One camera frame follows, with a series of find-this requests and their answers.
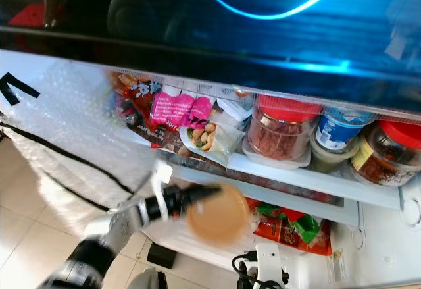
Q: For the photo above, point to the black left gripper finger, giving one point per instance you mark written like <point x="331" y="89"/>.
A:
<point x="207" y="193"/>

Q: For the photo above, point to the orange round bowl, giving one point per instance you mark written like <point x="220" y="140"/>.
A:
<point x="220" y="215"/>

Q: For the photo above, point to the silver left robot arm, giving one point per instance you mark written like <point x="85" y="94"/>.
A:
<point x="105" y="236"/>

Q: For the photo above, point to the glossy dark fridge panel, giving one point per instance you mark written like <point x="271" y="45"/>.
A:
<point x="237" y="32"/>

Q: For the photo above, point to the white fridge door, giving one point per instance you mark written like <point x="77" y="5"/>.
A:
<point x="381" y="249"/>

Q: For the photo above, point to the wrap picture food packet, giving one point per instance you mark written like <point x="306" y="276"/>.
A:
<point x="209" y="137"/>

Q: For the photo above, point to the small black box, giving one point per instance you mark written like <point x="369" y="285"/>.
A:
<point x="161" y="255"/>

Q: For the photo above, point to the clear plastic container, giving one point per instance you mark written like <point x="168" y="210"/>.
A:
<point x="276" y="162"/>

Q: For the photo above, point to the pink label white bottle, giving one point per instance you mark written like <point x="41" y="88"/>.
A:
<point x="161" y="108"/>
<point x="202" y="111"/>
<point x="182" y="111"/>

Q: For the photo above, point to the white grey robot leg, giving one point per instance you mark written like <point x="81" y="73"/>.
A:
<point x="148" y="279"/>

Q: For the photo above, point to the red green snack packet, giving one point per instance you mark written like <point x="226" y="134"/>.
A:
<point x="293" y="228"/>

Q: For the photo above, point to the red lid chili jar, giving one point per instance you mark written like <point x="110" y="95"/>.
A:
<point x="281" y="130"/>

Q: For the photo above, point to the bubble wrap sheet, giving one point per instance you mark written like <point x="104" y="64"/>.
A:
<point x="72" y="137"/>

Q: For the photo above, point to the green glass jar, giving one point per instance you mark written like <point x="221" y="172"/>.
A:
<point x="332" y="162"/>

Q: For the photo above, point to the white lower door shelf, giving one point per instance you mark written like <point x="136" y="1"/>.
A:
<point x="348" y="210"/>

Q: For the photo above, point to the blue label white tub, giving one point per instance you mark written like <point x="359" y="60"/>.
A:
<point x="342" y="130"/>

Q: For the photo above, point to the white label sticker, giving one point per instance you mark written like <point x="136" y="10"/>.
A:
<point x="339" y="268"/>

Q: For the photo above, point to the yellow label sauce jar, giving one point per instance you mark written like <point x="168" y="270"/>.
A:
<point x="388" y="157"/>

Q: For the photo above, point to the black tape mark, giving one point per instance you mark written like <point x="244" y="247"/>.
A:
<point x="16" y="88"/>

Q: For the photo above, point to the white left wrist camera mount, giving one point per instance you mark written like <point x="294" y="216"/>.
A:
<point x="162" y="178"/>

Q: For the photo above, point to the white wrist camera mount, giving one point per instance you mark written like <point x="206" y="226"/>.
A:
<point x="268" y="264"/>
<point x="162" y="178"/>

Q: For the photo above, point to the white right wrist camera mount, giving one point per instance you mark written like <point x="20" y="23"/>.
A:
<point x="268" y="264"/>

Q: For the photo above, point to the clear door shelf rail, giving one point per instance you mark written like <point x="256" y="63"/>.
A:
<point x="270" y="90"/>

